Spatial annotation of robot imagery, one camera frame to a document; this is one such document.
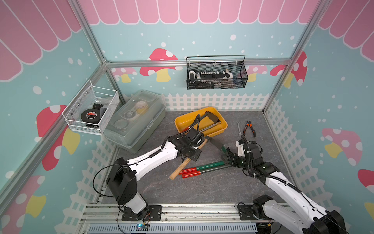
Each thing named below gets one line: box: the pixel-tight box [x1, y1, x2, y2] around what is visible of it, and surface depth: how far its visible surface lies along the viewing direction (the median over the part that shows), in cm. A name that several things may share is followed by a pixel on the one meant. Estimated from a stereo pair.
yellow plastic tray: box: [174, 106, 228, 138], surface depth 111 cm
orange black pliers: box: [242, 120, 257, 138], surface depth 111 cm
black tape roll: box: [80, 108, 101, 124], surface depth 70 cm
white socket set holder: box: [188, 69, 234, 86], surface depth 91 cm
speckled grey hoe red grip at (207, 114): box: [181, 111, 220, 134], surface depth 114 cm
